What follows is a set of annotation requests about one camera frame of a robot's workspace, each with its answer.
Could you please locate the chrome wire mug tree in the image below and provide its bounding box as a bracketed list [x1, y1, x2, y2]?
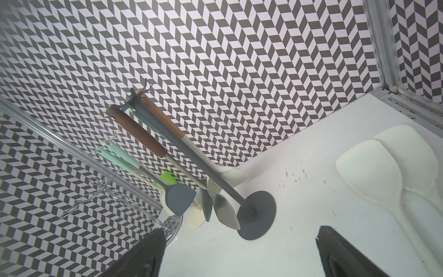
[59, 131, 183, 246]

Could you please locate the steel turner brown handle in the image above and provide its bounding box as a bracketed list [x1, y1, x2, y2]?
[106, 105, 241, 230]

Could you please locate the green plastic goblet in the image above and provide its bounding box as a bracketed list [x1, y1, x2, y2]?
[159, 171, 178, 185]

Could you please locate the grey spatula mint handle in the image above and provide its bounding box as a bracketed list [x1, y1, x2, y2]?
[200, 188, 212, 222]
[95, 140, 196, 217]

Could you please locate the cream spatula wooden handle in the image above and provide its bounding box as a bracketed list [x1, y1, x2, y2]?
[336, 139, 443, 277]
[373, 125, 443, 214]

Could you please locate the cream utensil wooden handle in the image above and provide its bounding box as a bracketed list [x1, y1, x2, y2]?
[130, 88, 249, 192]

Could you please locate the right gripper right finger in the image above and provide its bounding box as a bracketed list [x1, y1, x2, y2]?
[316, 226, 387, 277]

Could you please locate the dark grey utensil rack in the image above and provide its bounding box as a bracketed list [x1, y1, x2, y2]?
[120, 93, 276, 241]

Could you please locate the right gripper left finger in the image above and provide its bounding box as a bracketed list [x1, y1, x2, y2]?
[99, 229, 166, 277]

